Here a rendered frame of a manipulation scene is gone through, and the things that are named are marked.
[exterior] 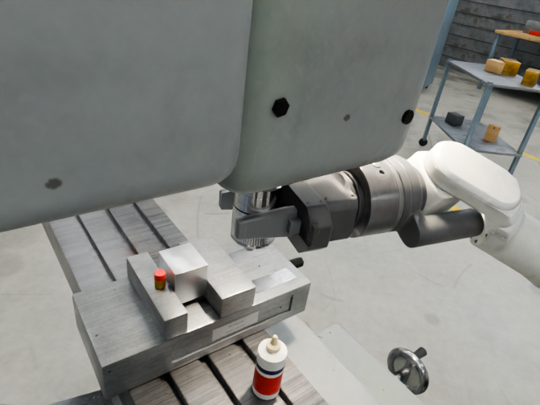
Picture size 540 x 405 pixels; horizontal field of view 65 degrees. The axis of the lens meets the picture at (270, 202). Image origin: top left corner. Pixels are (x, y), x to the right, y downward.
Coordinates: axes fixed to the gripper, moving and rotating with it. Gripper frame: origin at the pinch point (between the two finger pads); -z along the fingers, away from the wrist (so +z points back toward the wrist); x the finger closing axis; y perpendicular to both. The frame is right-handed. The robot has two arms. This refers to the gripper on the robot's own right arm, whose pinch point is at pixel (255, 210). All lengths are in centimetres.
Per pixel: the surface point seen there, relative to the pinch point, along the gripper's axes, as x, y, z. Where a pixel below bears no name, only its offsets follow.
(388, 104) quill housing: 8.9, -14.0, 5.8
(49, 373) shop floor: -87, 122, -39
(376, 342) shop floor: -64, 124, 94
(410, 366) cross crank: -13, 60, 51
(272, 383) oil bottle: 1.6, 27.8, 4.5
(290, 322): -17.5, 39.8, 17.7
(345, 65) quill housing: 10.2, -17.1, 0.7
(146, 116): 15.5, -16.1, -12.3
